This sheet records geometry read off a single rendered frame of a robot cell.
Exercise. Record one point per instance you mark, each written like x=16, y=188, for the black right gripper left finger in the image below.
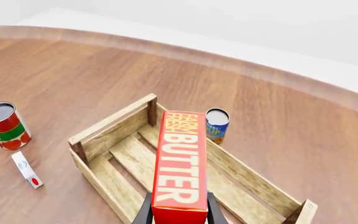
x=145, y=212

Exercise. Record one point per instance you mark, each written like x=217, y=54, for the red and green tomato tin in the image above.
x=6, y=127

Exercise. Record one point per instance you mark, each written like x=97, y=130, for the wooden slat tray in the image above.
x=129, y=158

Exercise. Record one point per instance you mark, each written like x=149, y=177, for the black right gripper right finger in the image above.
x=214, y=213

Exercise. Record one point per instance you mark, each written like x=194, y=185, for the small white box red dot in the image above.
x=26, y=169

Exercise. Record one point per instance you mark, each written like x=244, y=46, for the red butter box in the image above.
x=180, y=163

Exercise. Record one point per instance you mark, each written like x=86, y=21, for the blue soup tin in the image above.
x=217, y=126

